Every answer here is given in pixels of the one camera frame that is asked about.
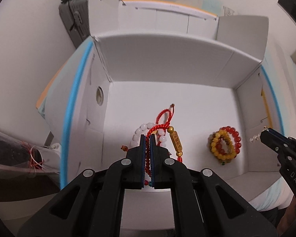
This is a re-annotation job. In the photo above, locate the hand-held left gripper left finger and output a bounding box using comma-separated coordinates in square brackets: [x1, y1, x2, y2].
[17, 134, 146, 237]

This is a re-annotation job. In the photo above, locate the red and yellow bracelets pile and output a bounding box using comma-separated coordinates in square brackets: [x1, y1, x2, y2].
[208, 125, 242, 164]

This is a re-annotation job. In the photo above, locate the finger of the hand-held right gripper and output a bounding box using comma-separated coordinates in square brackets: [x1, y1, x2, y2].
[260, 128, 293, 155]

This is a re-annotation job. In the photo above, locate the clear plastic bag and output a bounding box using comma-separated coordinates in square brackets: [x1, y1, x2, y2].
[0, 126, 63, 179]

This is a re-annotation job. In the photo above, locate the red cord bracelet gold charm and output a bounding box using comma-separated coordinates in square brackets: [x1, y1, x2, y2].
[121, 103, 185, 164]

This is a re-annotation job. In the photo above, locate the pink bead bracelet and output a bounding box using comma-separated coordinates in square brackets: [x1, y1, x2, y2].
[130, 122, 168, 151]

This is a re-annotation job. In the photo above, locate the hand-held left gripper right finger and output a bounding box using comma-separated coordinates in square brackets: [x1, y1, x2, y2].
[150, 134, 278, 237]

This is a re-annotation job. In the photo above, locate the pink thin cable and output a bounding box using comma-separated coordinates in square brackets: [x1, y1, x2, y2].
[22, 141, 44, 171]

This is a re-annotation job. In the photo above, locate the grey suitcase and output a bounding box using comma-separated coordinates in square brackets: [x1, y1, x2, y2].
[58, 0, 142, 48]

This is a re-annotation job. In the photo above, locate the sky print cardboard box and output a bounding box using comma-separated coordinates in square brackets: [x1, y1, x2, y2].
[36, 0, 286, 190]

